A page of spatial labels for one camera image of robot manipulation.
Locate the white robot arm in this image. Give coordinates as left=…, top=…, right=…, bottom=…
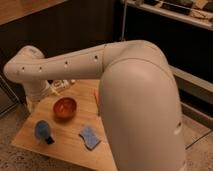
left=3, top=40, right=187, bottom=171

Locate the metal vertical pole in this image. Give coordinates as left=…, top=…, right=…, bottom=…
left=121, top=0, right=128, bottom=41

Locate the orange carrot toy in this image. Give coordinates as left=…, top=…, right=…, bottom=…
left=94, top=90, right=99, bottom=108

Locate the wall shelf with items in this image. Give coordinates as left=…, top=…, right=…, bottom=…
left=120, top=0, right=213, bottom=31

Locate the black floor cable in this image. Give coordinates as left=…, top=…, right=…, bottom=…
left=184, top=130, right=213, bottom=150

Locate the grey metal rail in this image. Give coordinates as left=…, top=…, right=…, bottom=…
left=171, top=66, right=213, bottom=105

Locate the blue sponge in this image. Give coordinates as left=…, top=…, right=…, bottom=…
left=79, top=127, right=101, bottom=150

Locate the red bowl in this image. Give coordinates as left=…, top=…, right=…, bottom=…
left=53, top=97, right=77, bottom=119

